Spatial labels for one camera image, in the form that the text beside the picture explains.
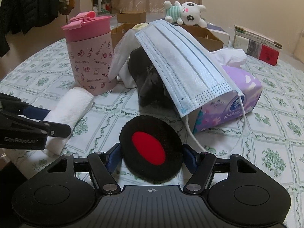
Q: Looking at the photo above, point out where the white towel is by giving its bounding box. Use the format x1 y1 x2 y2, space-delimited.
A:
44 87 94 155

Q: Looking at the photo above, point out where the black red round earmuff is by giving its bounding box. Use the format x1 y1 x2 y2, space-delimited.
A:
119 115 183 182

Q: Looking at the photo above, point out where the blue surgical face mask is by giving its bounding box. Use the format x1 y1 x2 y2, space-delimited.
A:
134 20 249 152

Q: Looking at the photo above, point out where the dark grey knit hat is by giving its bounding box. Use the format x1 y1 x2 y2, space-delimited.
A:
128 46 177 113

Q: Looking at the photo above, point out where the white cloth glove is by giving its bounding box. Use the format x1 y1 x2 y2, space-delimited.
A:
108 29 141 88

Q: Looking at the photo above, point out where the cream yellow fluffy towel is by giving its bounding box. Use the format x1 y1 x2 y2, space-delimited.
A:
132 22 149 30

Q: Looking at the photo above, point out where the purple tissue pack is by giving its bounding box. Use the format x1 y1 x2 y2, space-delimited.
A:
190 48 263 133

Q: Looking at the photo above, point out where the floral tablecloth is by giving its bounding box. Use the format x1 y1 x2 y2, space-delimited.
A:
0 36 304 221

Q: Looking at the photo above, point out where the pink lidded cup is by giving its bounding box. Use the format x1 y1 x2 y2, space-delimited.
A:
61 11 116 96

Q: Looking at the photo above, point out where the black jacket on rack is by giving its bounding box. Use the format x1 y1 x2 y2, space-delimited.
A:
1 0 60 57

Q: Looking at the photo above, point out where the long open cardboard box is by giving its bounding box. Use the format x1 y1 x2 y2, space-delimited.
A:
111 23 224 52

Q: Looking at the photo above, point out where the white blue flat box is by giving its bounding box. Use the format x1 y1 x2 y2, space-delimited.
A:
207 24 230 46

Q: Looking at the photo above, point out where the stack of books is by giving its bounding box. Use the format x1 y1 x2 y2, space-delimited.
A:
233 25 282 66

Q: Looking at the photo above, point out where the small closed cardboard box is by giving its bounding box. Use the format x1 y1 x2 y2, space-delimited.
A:
117 11 146 24

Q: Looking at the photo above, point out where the white bunny plush toy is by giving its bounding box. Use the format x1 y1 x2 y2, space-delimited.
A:
164 1 207 28

